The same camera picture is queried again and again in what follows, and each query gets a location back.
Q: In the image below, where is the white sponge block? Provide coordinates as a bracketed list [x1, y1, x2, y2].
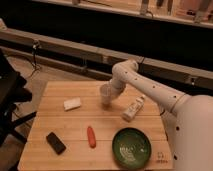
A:
[63, 97, 81, 111]

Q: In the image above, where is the white squeeze bottle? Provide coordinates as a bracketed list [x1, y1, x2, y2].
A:
[122, 95, 146, 122]

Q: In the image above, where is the white ceramic cup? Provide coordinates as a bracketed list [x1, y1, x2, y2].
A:
[100, 84, 111, 105]

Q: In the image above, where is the green ceramic bowl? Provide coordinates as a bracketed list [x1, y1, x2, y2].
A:
[112, 127, 152, 170]

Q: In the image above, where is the wooden folding table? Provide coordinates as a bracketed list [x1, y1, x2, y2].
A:
[18, 81, 173, 171]

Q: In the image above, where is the black tripod stand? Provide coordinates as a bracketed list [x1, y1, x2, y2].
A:
[27, 40, 42, 78]

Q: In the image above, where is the black rectangular block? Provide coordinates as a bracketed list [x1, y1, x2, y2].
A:
[46, 132, 66, 155]

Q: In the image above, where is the black chair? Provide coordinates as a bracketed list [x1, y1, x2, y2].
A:
[0, 49, 36, 147]

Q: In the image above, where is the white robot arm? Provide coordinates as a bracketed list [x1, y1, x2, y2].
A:
[110, 60, 213, 171]

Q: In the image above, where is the orange carrot toy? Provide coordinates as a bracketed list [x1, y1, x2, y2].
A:
[87, 126, 96, 148]

